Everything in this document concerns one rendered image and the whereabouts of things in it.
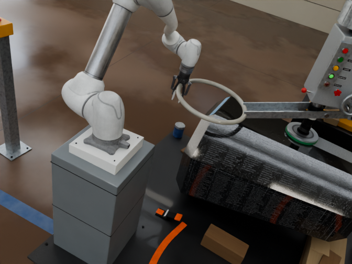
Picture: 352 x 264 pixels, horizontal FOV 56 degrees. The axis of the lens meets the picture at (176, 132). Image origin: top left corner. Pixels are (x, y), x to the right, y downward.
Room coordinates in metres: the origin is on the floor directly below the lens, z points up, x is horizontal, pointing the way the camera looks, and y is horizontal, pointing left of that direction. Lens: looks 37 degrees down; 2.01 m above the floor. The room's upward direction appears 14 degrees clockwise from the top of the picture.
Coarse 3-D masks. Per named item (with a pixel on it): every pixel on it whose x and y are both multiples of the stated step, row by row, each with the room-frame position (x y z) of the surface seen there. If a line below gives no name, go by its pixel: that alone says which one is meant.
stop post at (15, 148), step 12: (0, 24) 1.89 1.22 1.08; (12, 24) 1.95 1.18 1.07; (0, 36) 1.86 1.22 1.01; (0, 48) 1.87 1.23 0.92; (0, 60) 1.87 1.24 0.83; (0, 72) 1.87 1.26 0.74; (12, 72) 1.93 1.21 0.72; (0, 84) 1.88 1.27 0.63; (12, 84) 1.93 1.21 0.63; (0, 96) 1.89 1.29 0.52; (12, 96) 1.92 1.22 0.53; (12, 108) 1.91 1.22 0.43; (12, 120) 1.89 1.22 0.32; (12, 132) 1.88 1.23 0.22; (12, 144) 1.87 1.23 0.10; (24, 144) 2.00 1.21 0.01; (12, 156) 1.82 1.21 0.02
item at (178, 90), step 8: (192, 80) 2.06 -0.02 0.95; (200, 80) 2.10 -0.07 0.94; (208, 80) 2.13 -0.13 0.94; (224, 88) 2.11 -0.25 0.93; (184, 104) 1.73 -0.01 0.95; (240, 104) 1.98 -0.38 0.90; (192, 112) 1.69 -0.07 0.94; (208, 120) 1.66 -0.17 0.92; (216, 120) 1.67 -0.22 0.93; (224, 120) 1.69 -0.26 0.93; (232, 120) 1.72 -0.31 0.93; (240, 120) 1.76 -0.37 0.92
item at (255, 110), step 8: (248, 104) 1.96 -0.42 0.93; (256, 104) 1.96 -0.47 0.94; (264, 104) 1.96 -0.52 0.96; (272, 104) 1.97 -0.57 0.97; (280, 104) 1.97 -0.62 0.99; (288, 104) 1.97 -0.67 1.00; (296, 104) 1.97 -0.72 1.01; (304, 104) 1.97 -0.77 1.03; (248, 112) 1.85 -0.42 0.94; (256, 112) 1.85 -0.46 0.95; (264, 112) 1.85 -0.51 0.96; (272, 112) 1.86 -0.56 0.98; (280, 112) 1.86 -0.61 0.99; (288, 112) 1.86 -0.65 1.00; (296, 112) 1.86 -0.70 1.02; (304, 112) 1.86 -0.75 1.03; (312, 112) 1.86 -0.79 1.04; (320, 112) 1.86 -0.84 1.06; (328, 112) 1.87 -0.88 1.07; (336, 112) 1.87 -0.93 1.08
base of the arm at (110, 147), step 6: (90, 138) 1.29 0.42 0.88; (96, 138) 1.26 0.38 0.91; (120, 138) 1.31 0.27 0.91; (126, 138) 1.36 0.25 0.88; (90, 144) 1.26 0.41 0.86; (96, 144) 1.26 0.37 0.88; (102, 144) 1.25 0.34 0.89; (108, 144) 1.26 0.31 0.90; (114, 144) 1.28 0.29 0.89; (120, 144) 1.29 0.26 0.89; (126, 144) 1.30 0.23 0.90; (108, 150) 1.24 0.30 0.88; (114, 150) 1.25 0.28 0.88
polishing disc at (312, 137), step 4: (288, 124) 1.97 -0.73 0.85; (292, 124) 1.98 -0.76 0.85; (296, 124) 1.99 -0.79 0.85; (300, 124) 2.01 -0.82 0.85; (288, 128) 1.91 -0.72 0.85; (292, 128) 1.93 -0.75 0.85; (296, 128) 1.94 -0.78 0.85; (312, 128) 1.99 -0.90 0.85; (292, 132) 1.88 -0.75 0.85; (296, 132) 1.89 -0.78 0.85; (312, 132) 1.95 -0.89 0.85; (296, 136) 1.84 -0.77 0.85; (300, 136) 1.86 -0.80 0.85; (304, 136) 1.87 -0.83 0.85; (308, 136) 1.88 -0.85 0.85; (312, 136) 1.89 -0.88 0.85; (316, 136) 1.91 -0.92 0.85; (300, 140) 1.82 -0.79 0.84; (304, 140) 1.82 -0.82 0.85; (308, 140) 1.83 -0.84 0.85; (312, 140) 1.84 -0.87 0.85; (316, 140) 1.86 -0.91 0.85
